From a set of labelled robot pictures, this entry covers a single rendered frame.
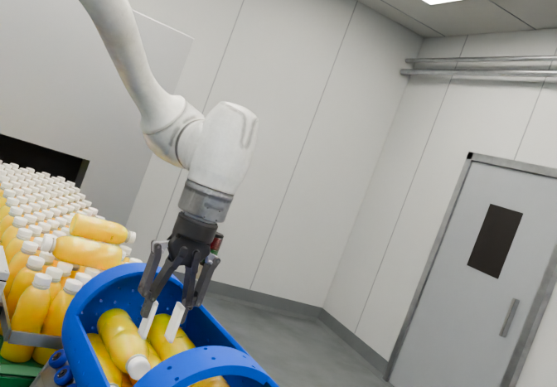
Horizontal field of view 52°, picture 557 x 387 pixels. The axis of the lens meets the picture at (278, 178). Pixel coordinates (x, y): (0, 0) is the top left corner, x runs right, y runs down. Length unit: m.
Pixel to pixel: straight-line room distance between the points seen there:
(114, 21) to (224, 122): 0.24
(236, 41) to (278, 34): 0.44
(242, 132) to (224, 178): 0.09
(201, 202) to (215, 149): 0.09
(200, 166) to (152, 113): 0.16
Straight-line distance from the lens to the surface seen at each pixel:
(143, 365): 1.11
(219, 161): 0.98
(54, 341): 1.48
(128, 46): 0.94
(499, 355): 4.72
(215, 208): 1.00
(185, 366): 0.90
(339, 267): 6.53
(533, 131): 5.11
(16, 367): 1.49
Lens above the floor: 1.55
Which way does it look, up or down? 2 degrees down
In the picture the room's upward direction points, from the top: 20 degrees clockwise
